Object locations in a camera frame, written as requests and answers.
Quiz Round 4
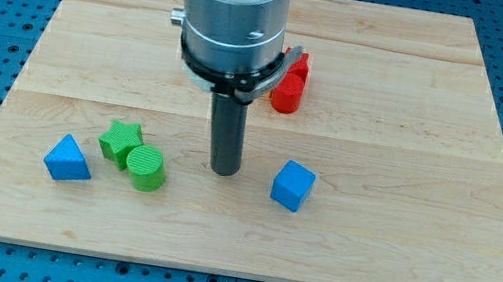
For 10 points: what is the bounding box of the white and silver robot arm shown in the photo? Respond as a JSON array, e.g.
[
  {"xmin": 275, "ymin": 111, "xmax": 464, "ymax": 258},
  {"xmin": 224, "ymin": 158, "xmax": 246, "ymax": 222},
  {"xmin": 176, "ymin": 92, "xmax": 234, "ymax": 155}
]
[{"xmin": 180, "ymin": 0, "xmax": 290, "ymax": 94}]

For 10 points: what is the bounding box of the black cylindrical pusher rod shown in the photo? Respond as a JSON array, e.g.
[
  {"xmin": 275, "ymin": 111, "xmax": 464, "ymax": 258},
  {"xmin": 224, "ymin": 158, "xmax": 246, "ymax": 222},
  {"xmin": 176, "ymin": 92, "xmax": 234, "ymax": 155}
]
[{"xmin": 210, "ymin": 94, "xmax": 248, "ymax": 177}]

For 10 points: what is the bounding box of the black clamp with grey lever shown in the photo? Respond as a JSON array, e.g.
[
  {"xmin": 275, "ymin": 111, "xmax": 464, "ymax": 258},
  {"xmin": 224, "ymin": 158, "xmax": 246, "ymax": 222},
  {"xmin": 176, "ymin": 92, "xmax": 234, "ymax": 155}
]
[{"xmin": 180, "ymin": 39, "xmax": 304, "ymax": 106}]

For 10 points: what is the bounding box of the red cylinder block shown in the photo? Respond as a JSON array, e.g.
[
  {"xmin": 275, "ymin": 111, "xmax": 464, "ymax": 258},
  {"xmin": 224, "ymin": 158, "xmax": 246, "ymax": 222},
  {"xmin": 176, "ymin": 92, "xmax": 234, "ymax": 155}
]
[{"xmin": 270, "ymin": 73, "xmax": 305, "ymax": 114}]

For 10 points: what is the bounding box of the blue cube block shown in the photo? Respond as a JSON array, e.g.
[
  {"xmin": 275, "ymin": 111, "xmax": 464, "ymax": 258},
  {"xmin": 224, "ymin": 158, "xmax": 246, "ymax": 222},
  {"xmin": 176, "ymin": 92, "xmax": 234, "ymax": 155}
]
[{"xmin": 270, "ymin": 160, "xmax": 317, "ymax": 213}]

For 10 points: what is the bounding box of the green cylinder block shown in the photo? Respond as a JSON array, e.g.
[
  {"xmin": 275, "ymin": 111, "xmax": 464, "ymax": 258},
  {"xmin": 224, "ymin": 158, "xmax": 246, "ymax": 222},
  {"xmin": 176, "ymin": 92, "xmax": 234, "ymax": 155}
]
[{"xmin": 126, "ymin": 144, "xmax": 166, "ymax": 192}]

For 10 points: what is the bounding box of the green star block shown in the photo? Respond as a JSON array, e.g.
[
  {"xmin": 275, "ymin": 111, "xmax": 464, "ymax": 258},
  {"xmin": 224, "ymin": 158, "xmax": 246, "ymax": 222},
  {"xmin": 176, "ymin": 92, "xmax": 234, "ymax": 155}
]
[{"xmin": 98, "ymin": 119, "xmax": 144, "ymax": 171}]

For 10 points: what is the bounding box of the light wooden board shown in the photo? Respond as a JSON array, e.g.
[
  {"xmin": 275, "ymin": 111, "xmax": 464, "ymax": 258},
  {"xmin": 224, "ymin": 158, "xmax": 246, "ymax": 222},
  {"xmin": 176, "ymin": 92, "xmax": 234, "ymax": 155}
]
[{"xmin": 0, "ymin": 0, "xmax": 503, "ymax": 282}]

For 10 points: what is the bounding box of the blue triangle block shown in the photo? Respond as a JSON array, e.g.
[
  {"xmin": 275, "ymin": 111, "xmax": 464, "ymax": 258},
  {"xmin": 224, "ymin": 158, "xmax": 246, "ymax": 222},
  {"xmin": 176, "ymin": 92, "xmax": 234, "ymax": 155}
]
[{"xmin": 44, "ymin": 134, "xmax": 91, "ymax": 181}]

